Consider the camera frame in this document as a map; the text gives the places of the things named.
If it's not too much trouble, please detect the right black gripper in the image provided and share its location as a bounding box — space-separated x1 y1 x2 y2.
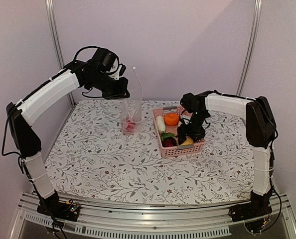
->
177 111 208 144

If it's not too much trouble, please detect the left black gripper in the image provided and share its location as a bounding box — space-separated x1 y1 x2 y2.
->
87 71 130 100

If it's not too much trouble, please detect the yellow lemon toy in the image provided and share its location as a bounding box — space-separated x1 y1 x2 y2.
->
179 140 193 146

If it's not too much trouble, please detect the pink perforated plastic basket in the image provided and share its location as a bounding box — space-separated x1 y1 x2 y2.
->
152 106 205 158

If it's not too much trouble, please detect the clear zip top bag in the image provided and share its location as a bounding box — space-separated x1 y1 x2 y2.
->
121 66 143 135

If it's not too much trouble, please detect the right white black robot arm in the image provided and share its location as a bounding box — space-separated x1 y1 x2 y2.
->
177 90 279 197

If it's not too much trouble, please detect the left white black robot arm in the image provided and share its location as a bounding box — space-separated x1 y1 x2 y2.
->
5 46 130 216

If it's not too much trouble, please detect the orange tangerine toy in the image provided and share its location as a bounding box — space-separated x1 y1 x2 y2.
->
164 113 180 126

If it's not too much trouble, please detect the white radish toy left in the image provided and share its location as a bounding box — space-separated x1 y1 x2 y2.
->
155 115 166 134

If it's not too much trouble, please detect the floral patterned table mat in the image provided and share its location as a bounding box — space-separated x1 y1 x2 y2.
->
45 100 254 205

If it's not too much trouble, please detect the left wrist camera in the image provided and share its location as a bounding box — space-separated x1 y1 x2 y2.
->
114 63 126 80

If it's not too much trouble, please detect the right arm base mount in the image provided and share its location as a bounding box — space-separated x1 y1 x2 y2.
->
228 202 272 234

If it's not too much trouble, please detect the left aluminium vertical post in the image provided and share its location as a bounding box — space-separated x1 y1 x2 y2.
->
44 0 75 105

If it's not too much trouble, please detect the aluminium vertical post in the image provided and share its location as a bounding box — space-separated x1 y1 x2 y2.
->
44 0 75 105
236 0 263 96

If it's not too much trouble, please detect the aluminium front rail frame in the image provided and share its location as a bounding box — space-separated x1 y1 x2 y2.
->
10 193 296 239

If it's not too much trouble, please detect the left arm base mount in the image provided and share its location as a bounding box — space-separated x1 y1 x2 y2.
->
37 198 81 222

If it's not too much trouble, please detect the right aluminium vertical post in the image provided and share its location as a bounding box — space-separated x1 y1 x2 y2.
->
236 0 263 96

